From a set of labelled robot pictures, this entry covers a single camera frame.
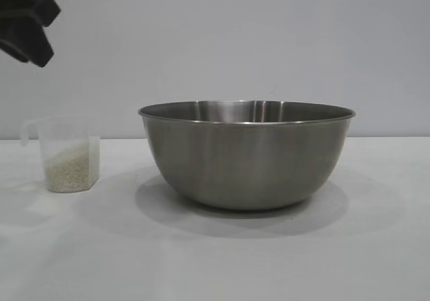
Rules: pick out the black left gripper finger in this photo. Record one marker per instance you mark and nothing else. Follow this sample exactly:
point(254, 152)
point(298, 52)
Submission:
point(27, 44)

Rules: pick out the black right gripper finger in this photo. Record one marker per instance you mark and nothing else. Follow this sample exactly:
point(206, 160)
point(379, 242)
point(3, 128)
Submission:
point(30, 3)

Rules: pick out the clear plastic measuring cup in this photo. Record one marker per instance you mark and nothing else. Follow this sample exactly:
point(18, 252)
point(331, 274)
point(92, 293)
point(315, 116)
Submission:
point(67, 136)

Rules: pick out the white rice grains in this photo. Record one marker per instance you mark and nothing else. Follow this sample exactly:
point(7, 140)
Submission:
point(70, 173)

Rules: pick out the stainless steel mixing bowl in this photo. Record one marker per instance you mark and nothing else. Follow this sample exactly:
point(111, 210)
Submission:
point(248, 163)

